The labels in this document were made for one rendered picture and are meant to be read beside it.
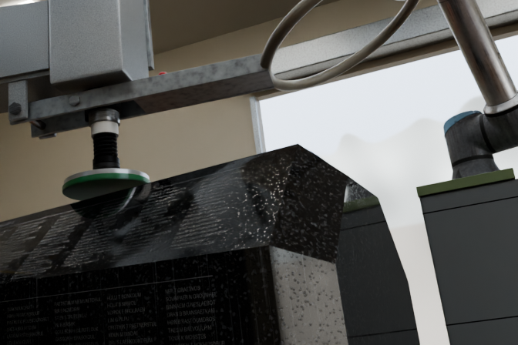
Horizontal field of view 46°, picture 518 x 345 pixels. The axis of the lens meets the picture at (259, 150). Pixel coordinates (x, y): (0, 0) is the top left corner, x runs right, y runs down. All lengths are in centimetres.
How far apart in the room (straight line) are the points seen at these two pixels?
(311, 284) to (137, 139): 652
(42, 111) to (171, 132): 562
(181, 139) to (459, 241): 537
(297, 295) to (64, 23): 101
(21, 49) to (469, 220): 146
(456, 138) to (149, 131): 547
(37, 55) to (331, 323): 106
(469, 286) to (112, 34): 134
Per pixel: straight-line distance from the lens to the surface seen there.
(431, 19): 647
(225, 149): 689
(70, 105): 165
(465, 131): 232
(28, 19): 177
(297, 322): 100
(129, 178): 151
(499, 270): 211
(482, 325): 211
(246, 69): 154
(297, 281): 101
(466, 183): 214
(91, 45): 164
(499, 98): 225
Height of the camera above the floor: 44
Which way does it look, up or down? 18 degrees up
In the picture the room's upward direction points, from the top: 7 degrees counter-clockwise
